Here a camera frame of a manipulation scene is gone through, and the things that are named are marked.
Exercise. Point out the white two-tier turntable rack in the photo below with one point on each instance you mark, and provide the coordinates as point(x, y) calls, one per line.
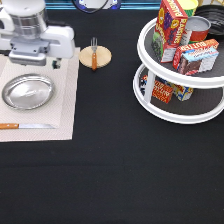
point(207, 100)

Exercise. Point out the chocolate pudding box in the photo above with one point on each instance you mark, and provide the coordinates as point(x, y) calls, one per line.
point(197, 61)

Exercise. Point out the fork with wooden handle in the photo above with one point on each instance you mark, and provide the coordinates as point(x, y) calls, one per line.
point(94, 55)

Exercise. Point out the red raisins box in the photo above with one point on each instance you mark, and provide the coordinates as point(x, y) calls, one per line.
point(170, 24)

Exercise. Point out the yellow box on lower tier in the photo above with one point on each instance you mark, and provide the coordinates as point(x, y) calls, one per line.
point(181, 92)

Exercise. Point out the black bowl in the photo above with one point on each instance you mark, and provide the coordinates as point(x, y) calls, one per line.
point(215, 15)

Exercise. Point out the beige woven placemat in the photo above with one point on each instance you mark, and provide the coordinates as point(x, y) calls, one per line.
point(59, 111)

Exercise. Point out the orange box on lower tier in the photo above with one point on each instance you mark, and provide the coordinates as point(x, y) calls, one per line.
point(162, 92)

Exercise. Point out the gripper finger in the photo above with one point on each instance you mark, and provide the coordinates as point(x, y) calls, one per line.
point(56, 64)

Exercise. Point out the robot base white blue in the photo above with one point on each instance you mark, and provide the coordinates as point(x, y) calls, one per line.
point(93, 6)

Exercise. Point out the round wooden coaster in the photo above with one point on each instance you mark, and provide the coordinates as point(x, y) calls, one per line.
point(104, 56)

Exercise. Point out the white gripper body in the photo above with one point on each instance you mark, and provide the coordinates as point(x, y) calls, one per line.
point(29, 40)

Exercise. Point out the knife with wooden handle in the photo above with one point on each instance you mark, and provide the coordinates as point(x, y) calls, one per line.
point(25, 126)

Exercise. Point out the round silver metal plate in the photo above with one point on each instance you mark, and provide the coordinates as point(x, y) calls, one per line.
point(28, 91)

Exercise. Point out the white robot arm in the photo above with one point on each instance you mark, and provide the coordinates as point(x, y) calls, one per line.
point(25, 8)

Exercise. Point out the red tin can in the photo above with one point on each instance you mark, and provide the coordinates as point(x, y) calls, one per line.
point(196, 30)

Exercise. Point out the red butter box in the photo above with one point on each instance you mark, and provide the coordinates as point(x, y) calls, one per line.
point(194, 46)

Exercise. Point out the yellow green container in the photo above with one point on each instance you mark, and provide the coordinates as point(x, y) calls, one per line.
point(189, 6)

